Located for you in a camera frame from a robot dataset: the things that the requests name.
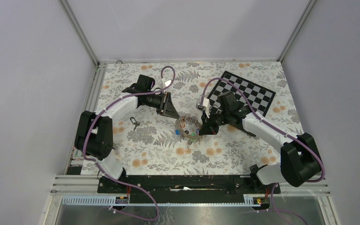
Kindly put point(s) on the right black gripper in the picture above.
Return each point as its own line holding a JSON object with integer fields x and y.
{"x": 207, "y": 127}

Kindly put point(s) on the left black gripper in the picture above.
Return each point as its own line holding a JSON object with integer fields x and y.
{"x": 166, "y": 108}

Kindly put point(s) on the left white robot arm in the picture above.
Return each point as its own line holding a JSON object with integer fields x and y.
{"x": 94, "y": 135}

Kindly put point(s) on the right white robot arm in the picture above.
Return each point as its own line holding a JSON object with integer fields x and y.
{"x": 300, "y": 161}

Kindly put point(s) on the small key with carabiner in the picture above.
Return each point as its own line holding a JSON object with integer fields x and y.
{"x": 134, "y": 122}

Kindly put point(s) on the floral tablecloth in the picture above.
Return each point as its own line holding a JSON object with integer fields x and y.
{"x": 154, "y": 147}

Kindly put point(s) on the black white chessboard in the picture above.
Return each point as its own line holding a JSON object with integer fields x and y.
{"x": 236, "y": 94}

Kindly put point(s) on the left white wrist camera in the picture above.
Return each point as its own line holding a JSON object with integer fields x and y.
{"x": 166, "y": 83}

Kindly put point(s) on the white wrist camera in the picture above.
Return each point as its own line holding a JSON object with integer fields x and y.
{"x": 204, "y": 106}
{"x": 166, "y": 83}

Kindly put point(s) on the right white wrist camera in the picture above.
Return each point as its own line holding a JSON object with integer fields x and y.
{"x": 204, "y": 106}

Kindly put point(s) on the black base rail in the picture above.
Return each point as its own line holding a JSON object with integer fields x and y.
{"x": 184, "y": 189}

